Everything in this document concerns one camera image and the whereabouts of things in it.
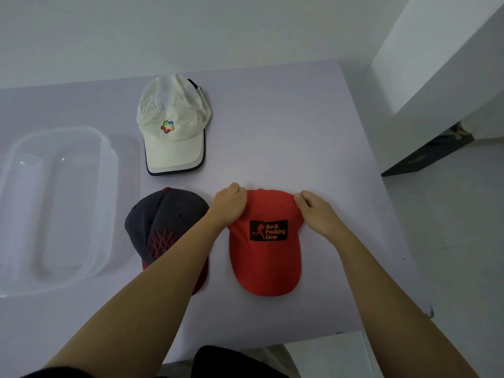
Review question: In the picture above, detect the person's left hand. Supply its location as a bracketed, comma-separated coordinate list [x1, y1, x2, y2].
[209, 182, 248, 228]

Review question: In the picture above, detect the person's right hand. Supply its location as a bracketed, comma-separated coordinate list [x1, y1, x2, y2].
[293, 190, 347, 245]

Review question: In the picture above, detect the red cap with black patch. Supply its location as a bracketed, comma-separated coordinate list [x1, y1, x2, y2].
[227, 188, 306, 297]

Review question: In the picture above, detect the person's left forearm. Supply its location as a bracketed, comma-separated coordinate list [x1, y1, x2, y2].
[41, 215, 229, 378]

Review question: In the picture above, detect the person's right forearm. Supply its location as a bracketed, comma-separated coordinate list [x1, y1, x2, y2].
[333, 228, 479, 378]

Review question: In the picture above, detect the dark grey and red cap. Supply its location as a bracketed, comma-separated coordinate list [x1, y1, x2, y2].
[124, 187, 210, 296]

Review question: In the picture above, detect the white cap with colourful logo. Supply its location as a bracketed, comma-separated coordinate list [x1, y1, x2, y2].
[136, 73, 212, 177]

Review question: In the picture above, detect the dark baseboard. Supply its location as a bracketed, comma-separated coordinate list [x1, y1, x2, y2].
[381, 132, 475, 177]

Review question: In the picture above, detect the person's black clothing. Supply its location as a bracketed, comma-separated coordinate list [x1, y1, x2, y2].
[22, 345, 290, 378]

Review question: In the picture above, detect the clear plastic storage box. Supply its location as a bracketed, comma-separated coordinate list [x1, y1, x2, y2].
[0, 126, 141, 299]

